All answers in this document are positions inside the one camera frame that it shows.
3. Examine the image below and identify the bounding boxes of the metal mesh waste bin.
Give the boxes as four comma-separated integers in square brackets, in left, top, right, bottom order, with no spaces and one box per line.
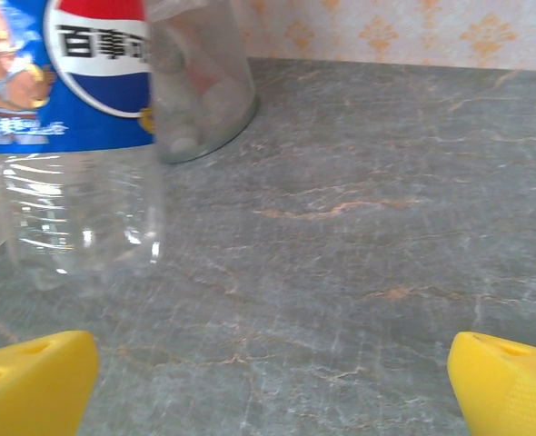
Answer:
[146,0,260,165]

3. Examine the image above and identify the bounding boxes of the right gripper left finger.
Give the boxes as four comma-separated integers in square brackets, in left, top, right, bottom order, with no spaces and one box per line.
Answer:
[0,330,101,436]

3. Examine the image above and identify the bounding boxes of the blue label Pepsi bottle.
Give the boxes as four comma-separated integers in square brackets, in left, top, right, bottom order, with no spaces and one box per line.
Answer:
[0,0,165,292]

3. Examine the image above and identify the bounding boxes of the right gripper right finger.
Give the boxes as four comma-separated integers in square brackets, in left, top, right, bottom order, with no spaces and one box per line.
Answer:
[446,331,536,436]

